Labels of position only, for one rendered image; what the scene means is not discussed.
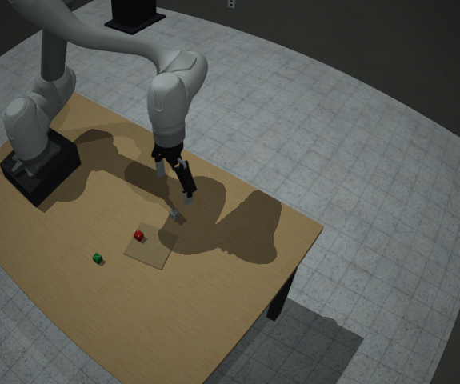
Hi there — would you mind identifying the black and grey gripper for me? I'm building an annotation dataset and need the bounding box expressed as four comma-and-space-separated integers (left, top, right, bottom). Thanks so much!
151, 142, 197, 206

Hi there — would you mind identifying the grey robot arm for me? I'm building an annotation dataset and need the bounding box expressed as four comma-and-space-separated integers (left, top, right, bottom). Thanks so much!
4, 0, 208, 178

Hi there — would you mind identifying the tan square mat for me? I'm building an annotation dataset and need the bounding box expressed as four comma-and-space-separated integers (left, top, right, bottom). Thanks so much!
123, 222, 178, 270

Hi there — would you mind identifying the red die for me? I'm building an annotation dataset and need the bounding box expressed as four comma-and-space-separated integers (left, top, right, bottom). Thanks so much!
134, 230, 144, 242

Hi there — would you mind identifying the green die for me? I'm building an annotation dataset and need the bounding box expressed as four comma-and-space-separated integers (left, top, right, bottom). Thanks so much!
93, 253, 102, 264

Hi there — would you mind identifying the white die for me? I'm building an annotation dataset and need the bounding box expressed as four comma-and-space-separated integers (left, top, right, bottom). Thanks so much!
170, 208, 179, 220

